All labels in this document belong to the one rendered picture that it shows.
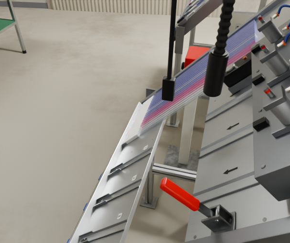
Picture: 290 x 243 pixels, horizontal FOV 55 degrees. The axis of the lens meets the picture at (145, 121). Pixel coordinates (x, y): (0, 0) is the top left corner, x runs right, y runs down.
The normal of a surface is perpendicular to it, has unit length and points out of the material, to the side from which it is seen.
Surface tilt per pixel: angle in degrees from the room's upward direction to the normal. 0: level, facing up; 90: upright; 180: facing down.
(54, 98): 0
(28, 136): 0
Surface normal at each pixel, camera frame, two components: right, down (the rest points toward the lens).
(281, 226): -0.71, -0.64
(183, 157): -0.27, 0.62
